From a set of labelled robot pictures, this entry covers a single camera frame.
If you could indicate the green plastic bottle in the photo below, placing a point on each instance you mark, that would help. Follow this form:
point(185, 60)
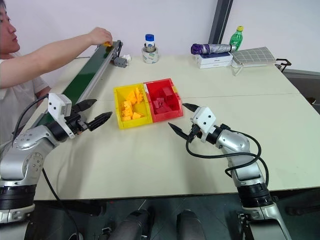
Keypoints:
point(237, 38)

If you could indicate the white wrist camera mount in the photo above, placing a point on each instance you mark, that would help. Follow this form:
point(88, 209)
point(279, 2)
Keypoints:
point(205, 118)
point(58, 106)

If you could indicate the green conveyor belt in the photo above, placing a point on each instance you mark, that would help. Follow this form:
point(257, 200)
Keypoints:
point(87, 72)

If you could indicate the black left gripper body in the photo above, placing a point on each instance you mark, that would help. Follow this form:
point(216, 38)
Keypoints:
point(76, 123)

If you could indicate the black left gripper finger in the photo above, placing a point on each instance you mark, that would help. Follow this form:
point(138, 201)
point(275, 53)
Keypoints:
point(100, 119)
point(85, 104)

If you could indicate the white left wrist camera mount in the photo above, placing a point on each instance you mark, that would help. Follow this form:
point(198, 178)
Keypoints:
point(58, 106)

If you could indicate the person's bare hand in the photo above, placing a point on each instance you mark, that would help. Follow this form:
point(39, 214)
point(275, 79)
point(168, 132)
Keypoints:
point(100, 35)

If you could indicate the person's bare forearm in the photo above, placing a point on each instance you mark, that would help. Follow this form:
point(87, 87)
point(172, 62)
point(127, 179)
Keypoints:
point(50, 53)

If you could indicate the white bottle with blue cap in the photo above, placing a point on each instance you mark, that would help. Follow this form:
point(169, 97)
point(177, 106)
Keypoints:
point(150, 41)

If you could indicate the folded grey purple umbrella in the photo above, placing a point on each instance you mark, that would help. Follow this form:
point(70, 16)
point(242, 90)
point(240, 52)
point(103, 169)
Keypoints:
point(212, 48)

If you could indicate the grey checked pouch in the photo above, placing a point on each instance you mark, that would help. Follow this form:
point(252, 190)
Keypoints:
point(253, 56)

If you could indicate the yellow toy block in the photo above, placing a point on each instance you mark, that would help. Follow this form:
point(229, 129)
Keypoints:
point(133, 96)
point(126, 105)
point(138, 115)
point(127, 115)

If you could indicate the dark rounded shape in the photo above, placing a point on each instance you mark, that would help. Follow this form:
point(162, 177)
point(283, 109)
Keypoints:
point(190, 225)
point(132, 225)

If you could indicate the yellow plastic bin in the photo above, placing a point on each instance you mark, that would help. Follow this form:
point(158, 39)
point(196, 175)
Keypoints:
point(120, 107)

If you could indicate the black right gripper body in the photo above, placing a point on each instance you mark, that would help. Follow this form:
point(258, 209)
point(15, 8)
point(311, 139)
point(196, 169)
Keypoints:
point(193, 133)

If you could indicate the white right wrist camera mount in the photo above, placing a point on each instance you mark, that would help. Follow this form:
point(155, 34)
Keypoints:
point(205, 118)

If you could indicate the flat white box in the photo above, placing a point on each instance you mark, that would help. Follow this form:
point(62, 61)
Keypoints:
point(216, 64)
point(213, 57)

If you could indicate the white tape roll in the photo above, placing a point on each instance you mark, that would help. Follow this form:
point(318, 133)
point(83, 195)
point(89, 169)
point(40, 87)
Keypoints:
point(150, 57)

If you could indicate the small yellow block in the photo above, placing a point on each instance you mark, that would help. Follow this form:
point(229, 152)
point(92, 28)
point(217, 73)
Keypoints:
point(108, 44)

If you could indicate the red plastic bin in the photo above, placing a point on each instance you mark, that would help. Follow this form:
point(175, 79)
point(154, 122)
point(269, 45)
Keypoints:
point(152, 90)

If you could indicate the red toy block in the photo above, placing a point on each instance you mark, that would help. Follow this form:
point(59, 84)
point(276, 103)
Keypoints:
point(158, 105)
point(167, 92)

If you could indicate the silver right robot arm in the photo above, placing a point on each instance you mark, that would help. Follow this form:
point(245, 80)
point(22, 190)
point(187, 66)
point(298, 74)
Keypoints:
point(237, 150)

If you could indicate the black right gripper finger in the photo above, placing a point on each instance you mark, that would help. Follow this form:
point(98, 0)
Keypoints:
point(190, 107)
point(178, 130)

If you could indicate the dark grey window post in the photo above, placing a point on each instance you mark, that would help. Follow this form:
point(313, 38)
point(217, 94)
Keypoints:
point(220, 20)

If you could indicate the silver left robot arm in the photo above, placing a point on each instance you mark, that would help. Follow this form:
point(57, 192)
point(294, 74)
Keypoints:
point(23, 155)

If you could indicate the black metal frame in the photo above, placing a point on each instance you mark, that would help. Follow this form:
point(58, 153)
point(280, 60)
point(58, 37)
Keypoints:
point(283, 63)

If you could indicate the person in white shirt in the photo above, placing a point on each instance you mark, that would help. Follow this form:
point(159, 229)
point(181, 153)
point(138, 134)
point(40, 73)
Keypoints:
point(15, 95)

